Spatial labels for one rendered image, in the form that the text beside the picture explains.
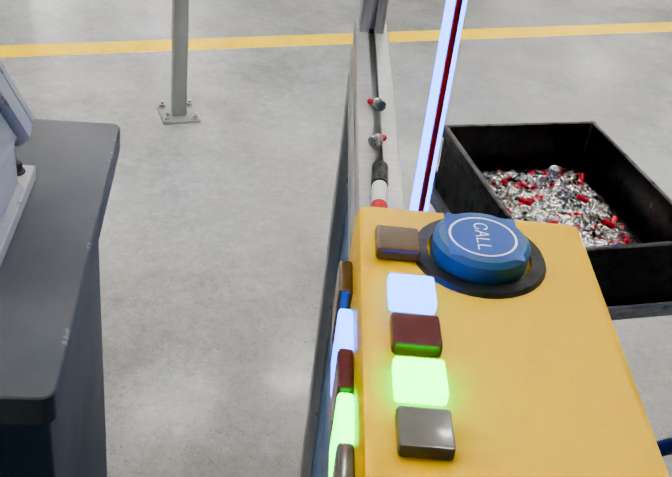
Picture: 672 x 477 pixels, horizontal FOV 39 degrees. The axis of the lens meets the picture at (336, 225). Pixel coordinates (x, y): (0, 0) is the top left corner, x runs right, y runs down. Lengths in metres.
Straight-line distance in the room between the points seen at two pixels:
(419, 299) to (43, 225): 0.35
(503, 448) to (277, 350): 1.67
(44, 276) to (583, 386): 0.36
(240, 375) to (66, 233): 1.29
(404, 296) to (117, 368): 1.59
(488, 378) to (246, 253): 1.91
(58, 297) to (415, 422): 0.32
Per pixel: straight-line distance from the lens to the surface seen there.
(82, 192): 0.68
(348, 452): 0.32
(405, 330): 0.34
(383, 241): 0.38
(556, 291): 0.39
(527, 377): 0.34
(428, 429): 0.31
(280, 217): 2.37
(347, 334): 0.37
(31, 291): 0.60
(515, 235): 0.40
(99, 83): 2.99
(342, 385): 0.35
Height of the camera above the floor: 1.29
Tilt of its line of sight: 33 degrees down
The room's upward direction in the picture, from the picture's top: 7 degrees clockwise
